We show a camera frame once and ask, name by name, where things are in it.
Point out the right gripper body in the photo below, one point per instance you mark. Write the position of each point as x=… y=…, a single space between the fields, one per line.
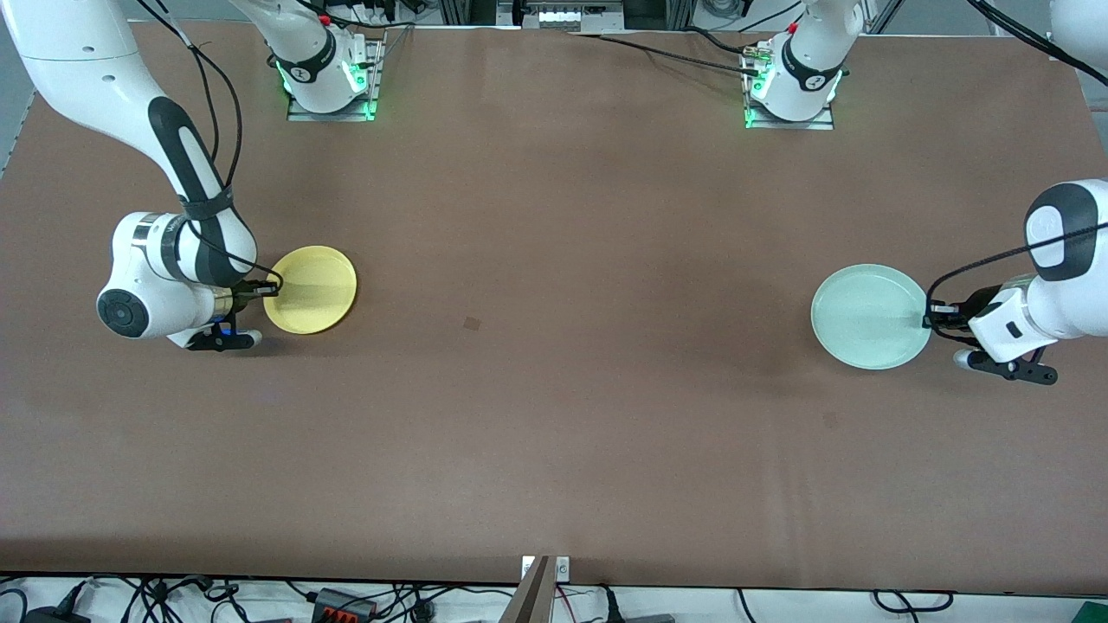
x=246 y=295

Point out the yellow round plate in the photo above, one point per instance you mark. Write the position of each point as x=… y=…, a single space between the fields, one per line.
x=312 y=290

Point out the pale green round plate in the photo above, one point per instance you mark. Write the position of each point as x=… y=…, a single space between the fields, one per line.
x=870 y=316

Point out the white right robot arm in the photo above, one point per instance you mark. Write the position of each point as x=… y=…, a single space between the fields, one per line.
x=86 y=69

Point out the black red power strip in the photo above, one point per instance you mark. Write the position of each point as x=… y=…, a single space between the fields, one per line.
x=342 y=604

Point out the grey connector block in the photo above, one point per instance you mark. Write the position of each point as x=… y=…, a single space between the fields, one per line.
x=576 y=17

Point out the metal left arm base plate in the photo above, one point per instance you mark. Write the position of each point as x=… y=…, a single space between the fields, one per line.
x=822 y=124

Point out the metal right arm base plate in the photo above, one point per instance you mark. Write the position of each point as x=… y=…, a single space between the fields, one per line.
x=374 y=86

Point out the slanted metal post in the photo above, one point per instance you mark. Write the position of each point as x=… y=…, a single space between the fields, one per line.
x=530 y=597

